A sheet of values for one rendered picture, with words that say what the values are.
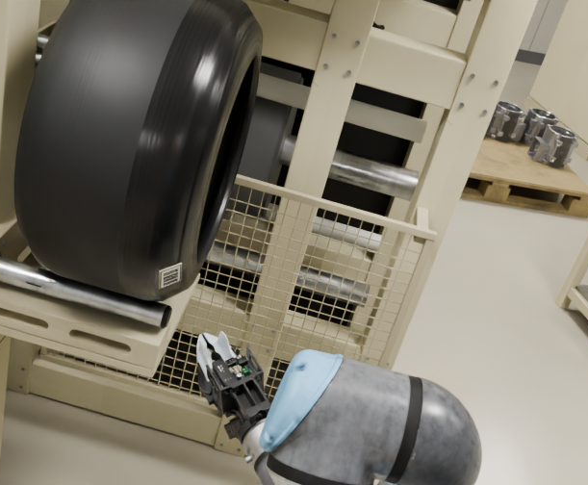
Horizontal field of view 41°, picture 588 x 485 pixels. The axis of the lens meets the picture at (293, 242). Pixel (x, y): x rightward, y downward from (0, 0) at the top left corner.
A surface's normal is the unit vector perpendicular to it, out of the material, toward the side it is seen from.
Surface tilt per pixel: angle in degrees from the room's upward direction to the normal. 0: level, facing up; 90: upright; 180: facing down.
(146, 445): 0
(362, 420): 52
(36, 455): 0
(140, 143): 68
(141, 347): 90
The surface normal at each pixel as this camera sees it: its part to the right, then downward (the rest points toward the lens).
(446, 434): 0.41, -0.18
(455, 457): 0.54, 0.24
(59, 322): -0.14, 0.47
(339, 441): 0.11, -0.04
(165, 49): 0.11, -0.37
